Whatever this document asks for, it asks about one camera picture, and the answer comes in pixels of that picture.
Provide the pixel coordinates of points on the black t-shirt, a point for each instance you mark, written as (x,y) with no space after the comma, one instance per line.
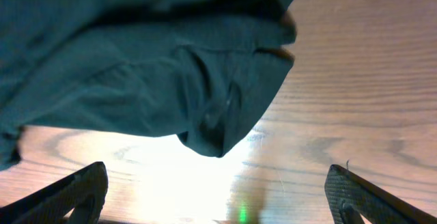
(204,70)

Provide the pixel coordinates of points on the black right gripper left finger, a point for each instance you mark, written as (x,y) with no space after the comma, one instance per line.
(80,194)

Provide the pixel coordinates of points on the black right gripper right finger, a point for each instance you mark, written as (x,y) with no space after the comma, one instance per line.
(352,199)

